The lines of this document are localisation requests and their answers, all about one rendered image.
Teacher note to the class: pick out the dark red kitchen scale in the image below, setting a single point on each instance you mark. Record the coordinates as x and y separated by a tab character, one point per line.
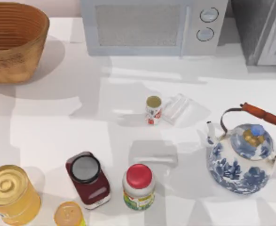
88	181

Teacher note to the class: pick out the blue and white teapot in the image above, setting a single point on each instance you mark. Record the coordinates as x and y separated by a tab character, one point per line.
241	160

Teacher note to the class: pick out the pale microwave oven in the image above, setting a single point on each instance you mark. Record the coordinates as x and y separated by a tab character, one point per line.
137	26

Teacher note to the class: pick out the white and red cup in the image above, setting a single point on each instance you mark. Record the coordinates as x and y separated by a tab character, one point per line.
153	113

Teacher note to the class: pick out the microwave knob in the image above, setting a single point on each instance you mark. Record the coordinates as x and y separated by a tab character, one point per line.
205	34
209	14

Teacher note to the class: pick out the brown wicker basket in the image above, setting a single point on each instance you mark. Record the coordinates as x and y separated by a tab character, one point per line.
15	42

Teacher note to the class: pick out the red lidded jar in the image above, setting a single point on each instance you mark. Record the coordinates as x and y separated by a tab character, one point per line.
139	188

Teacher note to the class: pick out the clear plastic tray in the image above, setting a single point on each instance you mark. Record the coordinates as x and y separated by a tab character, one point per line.
176	108

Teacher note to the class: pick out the large yellow can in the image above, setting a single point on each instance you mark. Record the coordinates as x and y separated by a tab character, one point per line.
10	195

